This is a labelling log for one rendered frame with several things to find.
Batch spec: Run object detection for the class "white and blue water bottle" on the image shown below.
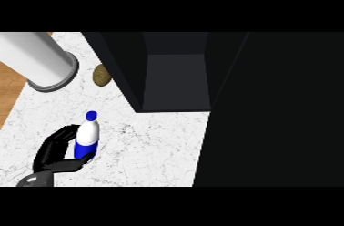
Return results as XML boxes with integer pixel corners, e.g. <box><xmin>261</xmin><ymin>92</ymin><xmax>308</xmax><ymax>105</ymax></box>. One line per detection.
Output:
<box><xmin>72</xmin><ymin>110</ymin><xmax>100</xmax><ymax>161</ymax></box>

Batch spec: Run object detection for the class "white cylinder with grey rim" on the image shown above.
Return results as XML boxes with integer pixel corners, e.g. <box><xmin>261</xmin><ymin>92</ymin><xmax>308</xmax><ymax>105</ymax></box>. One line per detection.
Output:
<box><xmin>0</xmin><ymin>32</ymin><xmax>81</xmax><ymax>93</ymax></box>

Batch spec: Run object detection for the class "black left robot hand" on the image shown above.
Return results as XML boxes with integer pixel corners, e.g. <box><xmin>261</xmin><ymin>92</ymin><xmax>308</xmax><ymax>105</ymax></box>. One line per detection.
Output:
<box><xmin>32</xmin><ymin>124</ymin><xmax>97</xmax><ymax>175</ymax></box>

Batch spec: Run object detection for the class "dark grey cabinet door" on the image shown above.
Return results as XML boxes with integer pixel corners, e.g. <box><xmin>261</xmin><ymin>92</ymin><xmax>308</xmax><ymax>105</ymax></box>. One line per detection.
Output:
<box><xmin>192</xmin><ymin>32</ymin><xmax>344</xmax><ymax>188</ymax></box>

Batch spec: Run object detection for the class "brown potato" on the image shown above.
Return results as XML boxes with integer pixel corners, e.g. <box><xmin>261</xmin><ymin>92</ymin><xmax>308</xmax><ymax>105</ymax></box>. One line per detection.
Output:
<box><xmin>91</xmin><ymin>63</ymin><xmax>112</xmax><ymax>87</ymax></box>

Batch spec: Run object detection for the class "dark grey open cabinet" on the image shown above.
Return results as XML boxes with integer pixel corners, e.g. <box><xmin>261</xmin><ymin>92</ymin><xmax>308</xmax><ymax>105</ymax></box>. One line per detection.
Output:
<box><xmin>81</xmin><ymin>32</ymin><xmax>249</xmax><ymax>113</ymax></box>

